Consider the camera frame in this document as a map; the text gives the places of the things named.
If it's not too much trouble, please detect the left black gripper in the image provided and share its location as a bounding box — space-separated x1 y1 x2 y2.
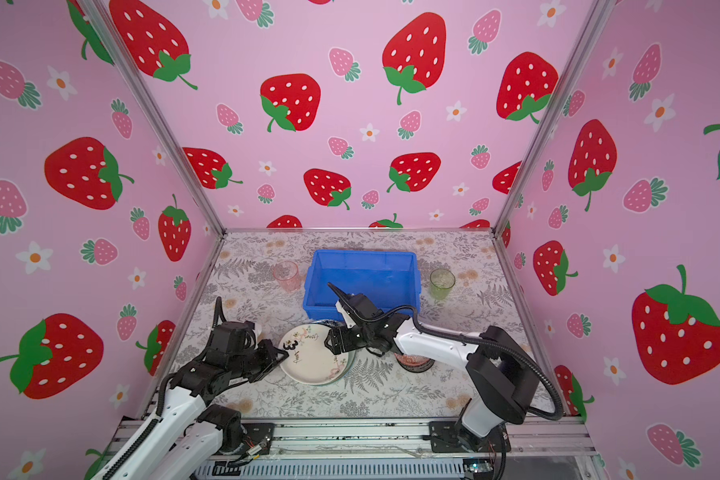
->
230 338 291 381

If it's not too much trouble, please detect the white floral plate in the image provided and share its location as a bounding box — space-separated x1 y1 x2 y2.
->
279 323 347 386

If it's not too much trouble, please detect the mint green flower plate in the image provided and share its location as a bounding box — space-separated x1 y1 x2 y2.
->
316 319 356 385

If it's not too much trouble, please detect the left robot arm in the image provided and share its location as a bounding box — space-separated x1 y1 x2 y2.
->
94 322 289 479

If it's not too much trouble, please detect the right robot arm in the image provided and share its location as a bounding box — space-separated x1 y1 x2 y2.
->
324 285 565 452

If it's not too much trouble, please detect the blue plastic bin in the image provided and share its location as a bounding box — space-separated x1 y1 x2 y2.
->
303 249 422 321

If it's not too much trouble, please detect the red patterned bowl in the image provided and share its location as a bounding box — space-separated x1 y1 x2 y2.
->
395 354 435 373

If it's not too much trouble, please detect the pink translucent cup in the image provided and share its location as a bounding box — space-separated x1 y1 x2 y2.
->
272 260 301 293

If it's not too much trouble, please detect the green translucent cup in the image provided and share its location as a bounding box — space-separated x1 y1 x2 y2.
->
429 268 456 301

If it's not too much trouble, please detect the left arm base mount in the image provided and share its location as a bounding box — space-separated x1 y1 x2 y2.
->
215 422 275 457

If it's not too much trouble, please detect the aluminium front rail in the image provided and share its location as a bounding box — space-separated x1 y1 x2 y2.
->
104 416 601 480

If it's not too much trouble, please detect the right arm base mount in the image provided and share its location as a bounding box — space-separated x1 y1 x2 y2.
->
427 421 511 454

